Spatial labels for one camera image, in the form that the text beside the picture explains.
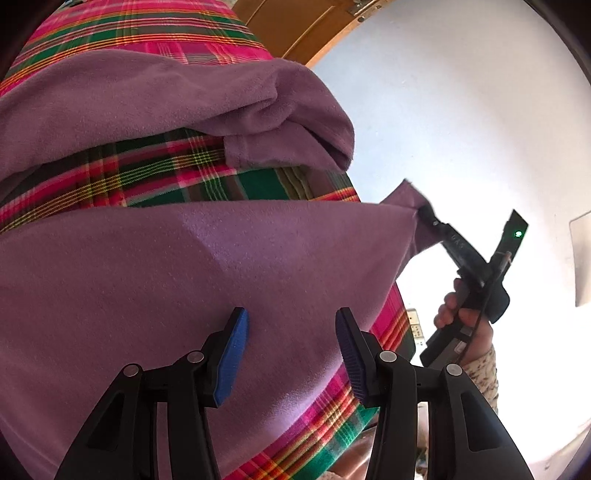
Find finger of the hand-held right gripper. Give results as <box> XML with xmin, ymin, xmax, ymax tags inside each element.
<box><xmin>414</xmin><ymin>204</ymin><xmax>441</xmax><ymax>229</ymax></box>

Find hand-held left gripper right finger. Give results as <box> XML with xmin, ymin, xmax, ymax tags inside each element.
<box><xmin>335</xmin><ymin>307</ymin><xmax>536</xmax><ymax>480</ymax></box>

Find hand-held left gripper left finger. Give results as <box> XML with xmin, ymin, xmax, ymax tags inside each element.
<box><xmin>54</xmin><ymin>307</ymin><xmax>250</xmax><ymax>480</ymax></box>

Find purple fleece pants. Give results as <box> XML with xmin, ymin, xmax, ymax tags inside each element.
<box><xmin>0</xmin><ymin>48</ymin><xmax>438</xmax><ymax>480</ymax></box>

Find person's right forearm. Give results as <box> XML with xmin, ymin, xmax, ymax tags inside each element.
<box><xmin>462</xmin><ymin>344</ymin><xmax>500</xmax><ymax>416</ymax></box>

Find person's right hand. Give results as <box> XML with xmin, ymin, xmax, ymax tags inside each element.
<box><xmin>433</xmin><ymin>277</ymin><xmax>496</xmax><ymax>366</ymax></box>

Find white power strip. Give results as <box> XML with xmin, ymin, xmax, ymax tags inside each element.
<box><xmin>405</xmin><ymin>308</ymin><xmax>428</xmax><ymax>348</ymax></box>

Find pale flat panel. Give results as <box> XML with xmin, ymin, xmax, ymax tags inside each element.
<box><xmin>570</xmin><ymin>215</ymin><xmax>591</xmax><ymax>308</ymax></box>

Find wooden door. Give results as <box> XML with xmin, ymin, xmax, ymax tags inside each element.
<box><xmin>231</xmin><ymin>0</ymin><xmax>398</xmax><ymax>70</ymax></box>

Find pink green plaid blanket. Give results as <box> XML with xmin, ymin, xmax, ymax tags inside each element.
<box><xmin>0</xmin><ymin>0</ymin><xmax>416</xmax><ymax>480</ymax></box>

